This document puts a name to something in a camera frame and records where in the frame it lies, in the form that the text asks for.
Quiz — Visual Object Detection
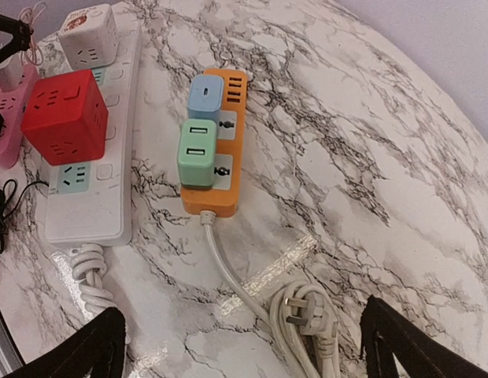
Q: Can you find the white charger with pink cable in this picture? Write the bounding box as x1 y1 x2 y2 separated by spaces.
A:
0 1 47 92

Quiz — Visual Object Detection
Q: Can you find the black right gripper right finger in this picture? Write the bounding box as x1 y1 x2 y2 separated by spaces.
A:
360 295 488 377

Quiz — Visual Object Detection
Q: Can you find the orange strip white cable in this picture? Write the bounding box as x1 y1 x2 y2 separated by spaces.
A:
199 210 342 378

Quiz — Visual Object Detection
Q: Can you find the orange power strip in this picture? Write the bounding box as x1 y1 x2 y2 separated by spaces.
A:
181 69 248 217

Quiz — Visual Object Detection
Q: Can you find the black power adapter with cable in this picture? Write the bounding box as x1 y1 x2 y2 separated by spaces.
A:
0 100 50 255

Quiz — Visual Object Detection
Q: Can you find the light blue plug adapter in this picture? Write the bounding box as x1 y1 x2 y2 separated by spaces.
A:
187 75 224 124

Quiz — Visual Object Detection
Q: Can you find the aluminium front rail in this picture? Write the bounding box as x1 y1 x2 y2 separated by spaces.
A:
0 310 25 377

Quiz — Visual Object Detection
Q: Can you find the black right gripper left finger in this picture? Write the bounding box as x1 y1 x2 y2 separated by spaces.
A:
8 307 126 378

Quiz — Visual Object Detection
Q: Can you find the pink triangular power strip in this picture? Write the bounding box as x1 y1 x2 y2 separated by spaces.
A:
0 64 39 169

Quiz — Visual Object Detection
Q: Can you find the white multicolour power strip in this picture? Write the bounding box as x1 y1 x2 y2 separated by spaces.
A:
45 21 142 248

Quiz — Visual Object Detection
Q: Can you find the red cube socket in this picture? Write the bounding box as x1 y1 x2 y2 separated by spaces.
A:
21 69 109 166

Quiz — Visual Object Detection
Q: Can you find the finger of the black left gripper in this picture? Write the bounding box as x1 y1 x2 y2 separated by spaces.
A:
0 14 34 64

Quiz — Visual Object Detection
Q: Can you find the white cube adapter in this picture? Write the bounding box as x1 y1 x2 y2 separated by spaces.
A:
57 3 119 71

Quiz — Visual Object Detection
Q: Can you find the green plug adapter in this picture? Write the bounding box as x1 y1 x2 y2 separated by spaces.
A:
177 119 217 187

